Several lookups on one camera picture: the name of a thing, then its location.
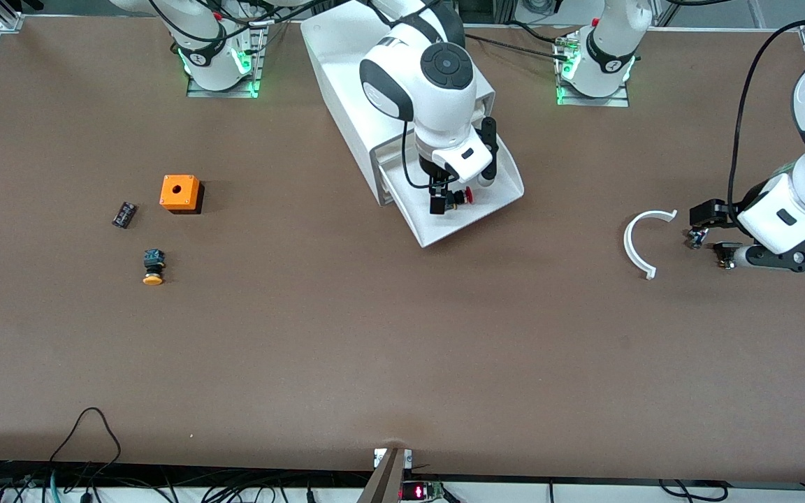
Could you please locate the white half-ring clamp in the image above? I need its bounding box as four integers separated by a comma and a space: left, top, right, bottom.
623, 209, 679, 281

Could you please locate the device with red display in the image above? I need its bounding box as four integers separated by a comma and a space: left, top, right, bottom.
400, 481, 447, 503

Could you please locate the white pull-out drawer tray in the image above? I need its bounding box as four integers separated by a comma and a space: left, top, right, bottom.
378, 129, 525, 249

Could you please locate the aluminium arm base plate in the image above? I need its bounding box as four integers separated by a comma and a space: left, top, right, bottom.
186, 27, 262, 99
554, 35, 631, 108

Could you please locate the black looped table cable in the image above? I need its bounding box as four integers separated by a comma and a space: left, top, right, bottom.
49, 407, 122, 466

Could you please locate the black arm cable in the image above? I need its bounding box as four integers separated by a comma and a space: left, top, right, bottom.
727, 17, 805, 207
400, 119, 438, 191

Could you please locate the black right camera mount bracket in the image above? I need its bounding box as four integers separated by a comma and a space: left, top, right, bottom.
479, 117, 500, 166

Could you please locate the yellow mushroom push button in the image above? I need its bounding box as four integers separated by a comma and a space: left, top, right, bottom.
142, 247, 167, 286

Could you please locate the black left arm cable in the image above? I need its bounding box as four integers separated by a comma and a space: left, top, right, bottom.
727, 17, 805, 207

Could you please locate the grey camera stand pole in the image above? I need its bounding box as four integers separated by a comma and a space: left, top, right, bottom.
356, 447, 407, 503

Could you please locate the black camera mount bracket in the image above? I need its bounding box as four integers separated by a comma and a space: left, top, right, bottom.
479, 117, 500, 166
752, 245, 805, 274

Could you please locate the black left camera mount bracket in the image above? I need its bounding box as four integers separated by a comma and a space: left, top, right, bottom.
752, 245, 805, 274

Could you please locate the black cable behind cabinet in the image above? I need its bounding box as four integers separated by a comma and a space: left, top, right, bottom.
464, 21, 583, 65

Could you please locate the white drawer cabinet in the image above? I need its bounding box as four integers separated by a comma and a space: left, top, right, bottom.
300, 0, 498, 207

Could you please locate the orange button enclosure box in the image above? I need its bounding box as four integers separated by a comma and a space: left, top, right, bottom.
159, 174, 205, 214

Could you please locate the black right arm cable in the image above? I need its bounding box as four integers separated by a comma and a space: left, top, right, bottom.
400, 119, 438, 191

